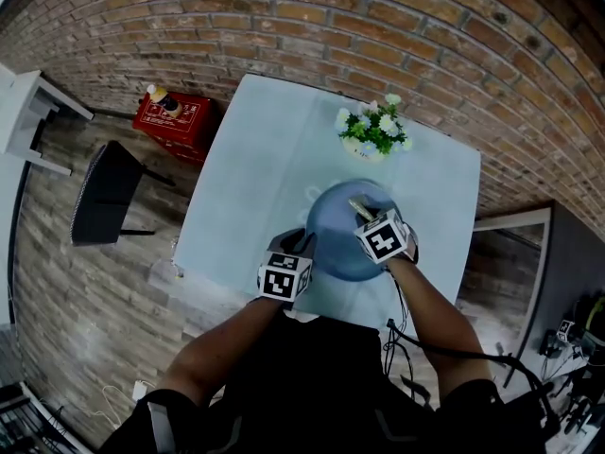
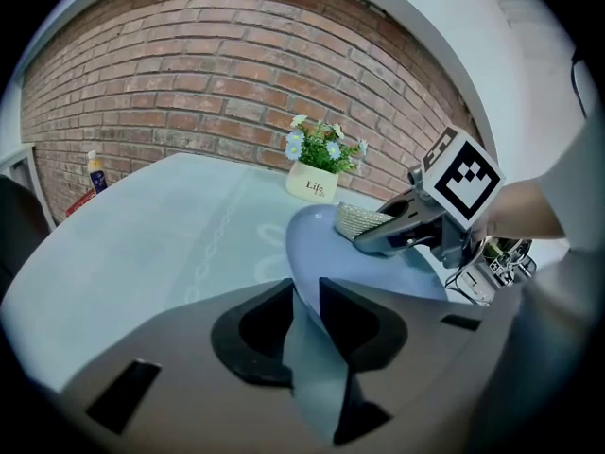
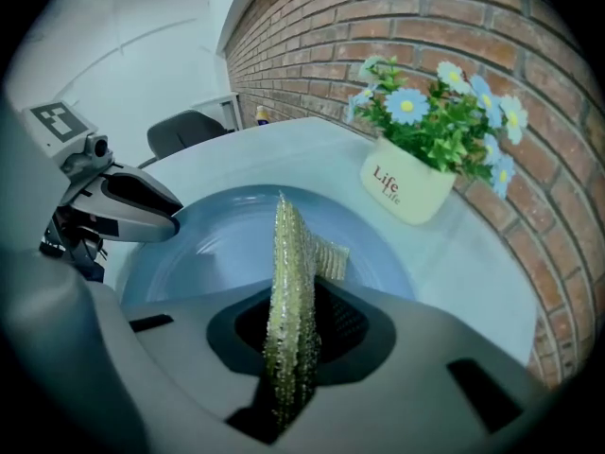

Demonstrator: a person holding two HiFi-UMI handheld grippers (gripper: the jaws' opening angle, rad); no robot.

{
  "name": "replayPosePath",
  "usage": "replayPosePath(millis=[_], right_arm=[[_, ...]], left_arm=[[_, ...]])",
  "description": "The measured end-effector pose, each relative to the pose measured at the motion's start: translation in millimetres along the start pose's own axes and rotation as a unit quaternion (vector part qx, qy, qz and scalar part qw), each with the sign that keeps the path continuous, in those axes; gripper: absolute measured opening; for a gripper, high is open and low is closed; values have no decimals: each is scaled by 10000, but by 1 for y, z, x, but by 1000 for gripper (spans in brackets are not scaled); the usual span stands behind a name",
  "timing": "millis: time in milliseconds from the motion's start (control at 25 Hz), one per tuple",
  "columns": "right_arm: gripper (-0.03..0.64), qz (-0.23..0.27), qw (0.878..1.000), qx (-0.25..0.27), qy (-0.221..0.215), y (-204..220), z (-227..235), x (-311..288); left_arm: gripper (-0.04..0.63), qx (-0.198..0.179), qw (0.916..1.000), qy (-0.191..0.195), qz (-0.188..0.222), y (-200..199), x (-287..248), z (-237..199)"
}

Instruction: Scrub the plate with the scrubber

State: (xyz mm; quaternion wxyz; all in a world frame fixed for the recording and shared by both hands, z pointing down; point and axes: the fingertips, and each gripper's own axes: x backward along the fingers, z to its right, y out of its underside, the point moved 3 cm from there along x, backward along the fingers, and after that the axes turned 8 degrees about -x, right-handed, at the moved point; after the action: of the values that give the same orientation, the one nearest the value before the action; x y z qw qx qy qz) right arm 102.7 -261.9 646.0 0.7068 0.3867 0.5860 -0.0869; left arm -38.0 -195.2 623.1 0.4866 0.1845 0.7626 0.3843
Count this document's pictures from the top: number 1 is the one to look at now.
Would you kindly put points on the yellow-green sponge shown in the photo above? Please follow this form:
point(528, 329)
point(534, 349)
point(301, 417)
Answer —
point(361, 208)

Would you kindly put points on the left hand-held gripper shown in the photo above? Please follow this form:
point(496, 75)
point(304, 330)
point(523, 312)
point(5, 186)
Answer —
point(283, 279)

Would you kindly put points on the black phone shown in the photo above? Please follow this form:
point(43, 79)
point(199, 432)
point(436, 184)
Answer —
point(548, 343)

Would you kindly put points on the bottle with white cap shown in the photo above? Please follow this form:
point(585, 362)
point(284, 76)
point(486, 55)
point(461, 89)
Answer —
point(163, 99)

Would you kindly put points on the dark chair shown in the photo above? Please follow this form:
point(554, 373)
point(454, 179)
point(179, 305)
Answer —
point(106, 192)

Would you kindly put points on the white side table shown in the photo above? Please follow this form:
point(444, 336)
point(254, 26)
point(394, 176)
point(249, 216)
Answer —
point(19, 111)

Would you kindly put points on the light blue tablecloth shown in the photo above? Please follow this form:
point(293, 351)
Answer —
point(250, 173)

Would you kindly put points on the red box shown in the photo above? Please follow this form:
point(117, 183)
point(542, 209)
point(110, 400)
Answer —
point(175, 130)

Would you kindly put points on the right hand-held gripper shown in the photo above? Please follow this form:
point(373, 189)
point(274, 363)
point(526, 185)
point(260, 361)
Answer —
point(383, 239)

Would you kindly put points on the white flowers in cream pot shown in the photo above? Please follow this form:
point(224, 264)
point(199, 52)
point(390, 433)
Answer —
point(373, 128)

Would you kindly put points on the large blue plate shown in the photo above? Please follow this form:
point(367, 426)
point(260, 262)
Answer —
point(335, 234)

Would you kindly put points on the small black-white patterned block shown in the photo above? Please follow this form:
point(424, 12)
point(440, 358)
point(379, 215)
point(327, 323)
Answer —
point(565, 330)

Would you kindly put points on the black metal rack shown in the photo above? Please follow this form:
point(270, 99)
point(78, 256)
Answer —
point(19, 424)

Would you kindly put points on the person's left forearm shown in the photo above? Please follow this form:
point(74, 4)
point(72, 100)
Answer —
point(222, 348)

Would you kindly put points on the person's right forearm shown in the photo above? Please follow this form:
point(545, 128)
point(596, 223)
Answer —
point(439, 319)

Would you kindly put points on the dark-topped table with white legs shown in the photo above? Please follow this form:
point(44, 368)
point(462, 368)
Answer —
point(572, 263)

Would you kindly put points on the black equipment stand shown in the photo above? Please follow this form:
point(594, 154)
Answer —
point(583, 400)

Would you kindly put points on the person's black clothing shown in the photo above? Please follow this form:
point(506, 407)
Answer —
point(302, 395)

